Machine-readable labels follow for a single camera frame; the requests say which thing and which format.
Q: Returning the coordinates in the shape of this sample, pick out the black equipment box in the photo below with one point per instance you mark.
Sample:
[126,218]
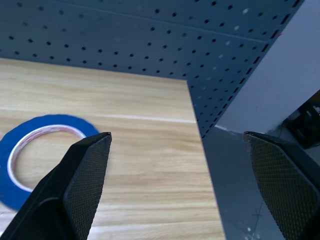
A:
[303,120]

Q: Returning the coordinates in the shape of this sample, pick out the blue perforated pegboard panel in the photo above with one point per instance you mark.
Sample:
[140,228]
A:
[175,45]

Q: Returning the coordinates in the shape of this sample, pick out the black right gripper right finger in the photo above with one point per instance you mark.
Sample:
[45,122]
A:
[282,180]

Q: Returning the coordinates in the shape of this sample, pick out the blue tape roll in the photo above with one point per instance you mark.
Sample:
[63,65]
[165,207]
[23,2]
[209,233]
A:
[15,200]

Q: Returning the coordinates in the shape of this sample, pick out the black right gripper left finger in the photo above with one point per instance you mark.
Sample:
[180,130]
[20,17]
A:
[75,185]

